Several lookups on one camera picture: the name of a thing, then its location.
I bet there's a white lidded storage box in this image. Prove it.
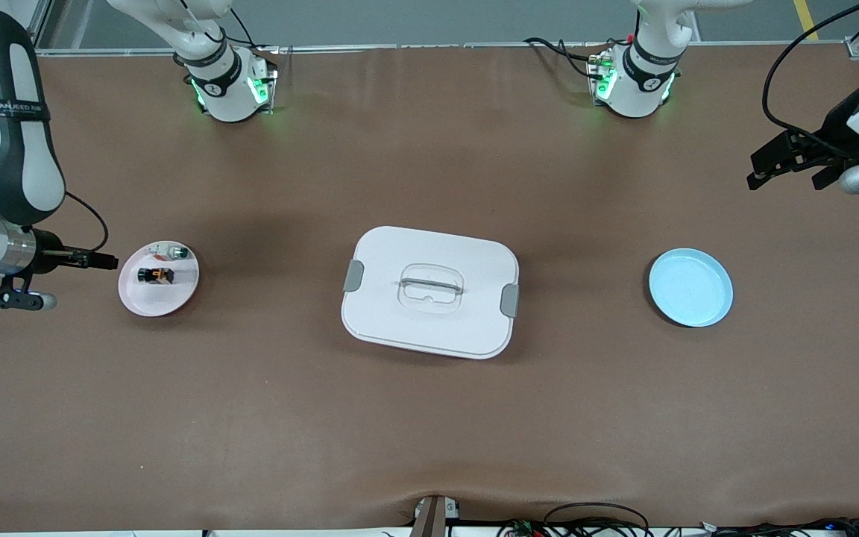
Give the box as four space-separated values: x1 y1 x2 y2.
341 226 520 361

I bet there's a pale pink round plate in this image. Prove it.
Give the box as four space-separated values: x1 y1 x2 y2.
118 240 201 318

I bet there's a light blue round plate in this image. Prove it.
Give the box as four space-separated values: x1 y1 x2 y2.
649 248 734 329

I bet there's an aluminium frame profile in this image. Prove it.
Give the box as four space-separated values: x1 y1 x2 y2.
27 0 55 48

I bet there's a black arm base cable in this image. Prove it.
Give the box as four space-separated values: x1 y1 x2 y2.
228 7 282 54
524 36 611 80

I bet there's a silver table edge rail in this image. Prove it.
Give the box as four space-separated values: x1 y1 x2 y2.
34 39 859 59

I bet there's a black cable tangle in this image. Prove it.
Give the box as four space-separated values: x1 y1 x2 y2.
495 502 859 537

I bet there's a camera stand post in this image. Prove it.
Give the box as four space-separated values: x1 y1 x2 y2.
409 494 462 537

